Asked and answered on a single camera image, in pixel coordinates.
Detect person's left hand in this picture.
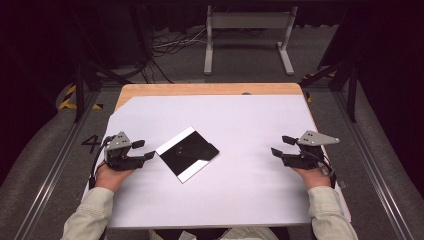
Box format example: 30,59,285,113
94,163,135,193

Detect bundle of floor cables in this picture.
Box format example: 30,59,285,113
133,25,208,84

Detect hand-held gripper cable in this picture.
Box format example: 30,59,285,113
88,134,117,190
301,149,338,190

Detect left hand-held gripper cable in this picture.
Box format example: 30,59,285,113
88,134,117,190

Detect white metal stand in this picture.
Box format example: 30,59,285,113
203,4,299,76

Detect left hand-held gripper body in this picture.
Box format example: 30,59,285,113
104,131,147,172

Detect aluminium floor rail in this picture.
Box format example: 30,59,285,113
13,89,102,240
331,89,416,240

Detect right hand-held gripper cable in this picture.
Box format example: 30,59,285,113
301,149,338,190

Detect person's right hand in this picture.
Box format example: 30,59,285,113
292,165,333,191

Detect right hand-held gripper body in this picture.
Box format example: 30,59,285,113
282,130,341,171

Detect black metal stand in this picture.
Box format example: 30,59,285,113
70,6,134,123
299,6,360,123

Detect white table sheet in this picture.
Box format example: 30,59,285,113
81,95,352,230

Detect person's torso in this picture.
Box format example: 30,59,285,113
148,226,282,240

